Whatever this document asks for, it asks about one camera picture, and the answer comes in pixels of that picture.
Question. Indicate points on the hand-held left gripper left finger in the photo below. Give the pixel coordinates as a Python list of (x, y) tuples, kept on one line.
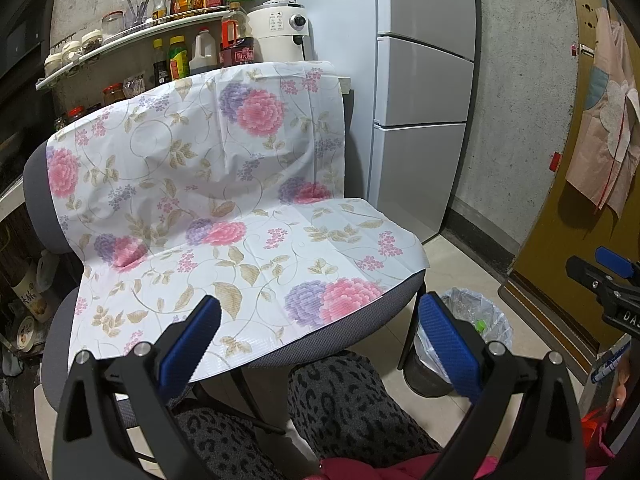
[(192, 340)]

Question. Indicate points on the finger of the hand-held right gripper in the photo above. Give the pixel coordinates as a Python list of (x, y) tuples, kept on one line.
[(595, 277), (617, 262)]

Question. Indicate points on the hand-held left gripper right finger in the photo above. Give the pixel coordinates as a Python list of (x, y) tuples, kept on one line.
[(450, 350)]

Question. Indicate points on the black trash bin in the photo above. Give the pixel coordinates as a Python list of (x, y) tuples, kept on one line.
[(425, 380)]

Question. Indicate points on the clear plastic bin liner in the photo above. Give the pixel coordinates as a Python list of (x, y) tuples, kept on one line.
[(480, 305)]

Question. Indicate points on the person's right hand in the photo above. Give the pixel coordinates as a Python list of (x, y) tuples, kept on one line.
[(622, 380)]

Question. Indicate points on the yellow wooden door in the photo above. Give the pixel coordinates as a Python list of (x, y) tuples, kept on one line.
[(555, 240)]

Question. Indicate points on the floral plastic cloth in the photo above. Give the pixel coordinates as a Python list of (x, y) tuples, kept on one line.
[(225, 240)]

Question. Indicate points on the leopard print pants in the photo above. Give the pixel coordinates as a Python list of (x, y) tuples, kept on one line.
[(340, 400)]

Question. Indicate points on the pink jacket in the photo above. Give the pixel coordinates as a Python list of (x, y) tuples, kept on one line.
[(400, 470)]

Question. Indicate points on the pink apron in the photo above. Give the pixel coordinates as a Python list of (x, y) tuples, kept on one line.
[(605, 125)]

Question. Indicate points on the white label bottle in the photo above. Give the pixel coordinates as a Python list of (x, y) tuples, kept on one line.
[(27, 295)]

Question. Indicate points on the grey fabric chair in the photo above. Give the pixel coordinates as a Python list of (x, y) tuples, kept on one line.
[(42, 200)]

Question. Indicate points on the white kitchen counter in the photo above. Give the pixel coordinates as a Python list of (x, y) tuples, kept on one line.
[(12, 200)]

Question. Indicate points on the small red lid jar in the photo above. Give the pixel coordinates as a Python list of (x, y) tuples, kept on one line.
[(76, 115)]

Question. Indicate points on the red lid sauce jar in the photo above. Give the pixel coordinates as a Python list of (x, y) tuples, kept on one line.
[(113, 95)]

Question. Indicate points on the clear plastic bag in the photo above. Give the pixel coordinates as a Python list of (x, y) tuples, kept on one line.
[(133, 86)]

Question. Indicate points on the white refrigerator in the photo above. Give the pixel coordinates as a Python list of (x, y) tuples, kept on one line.
[(415, 85)]

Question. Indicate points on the dark bottle yellow cap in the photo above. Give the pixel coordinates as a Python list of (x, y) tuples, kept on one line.
[(160, 67)]

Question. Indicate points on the green bottle yellow cap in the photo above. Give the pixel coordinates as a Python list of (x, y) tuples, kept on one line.
[(179, 62)]

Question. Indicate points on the large soy sauce bottle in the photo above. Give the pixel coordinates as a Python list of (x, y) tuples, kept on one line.
[(237, 42)]

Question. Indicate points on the white lid seasoning jar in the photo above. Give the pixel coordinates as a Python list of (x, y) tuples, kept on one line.
[(71, 53), (54, 66), (92, 42)]

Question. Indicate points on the cream air fryer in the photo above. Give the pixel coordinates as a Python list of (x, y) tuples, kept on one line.
[(275, 35)]

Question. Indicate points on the glass jar red lid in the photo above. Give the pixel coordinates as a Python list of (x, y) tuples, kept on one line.
[(113, 26)]

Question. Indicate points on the glass cup with utensils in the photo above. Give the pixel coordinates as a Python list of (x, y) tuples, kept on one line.
[(138, 12)]

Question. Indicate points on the black range hood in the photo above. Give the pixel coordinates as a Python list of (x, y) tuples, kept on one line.
[(25, 35)]

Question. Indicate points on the white curved wall shelf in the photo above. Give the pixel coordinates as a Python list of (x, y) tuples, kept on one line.
[(125, 40)]

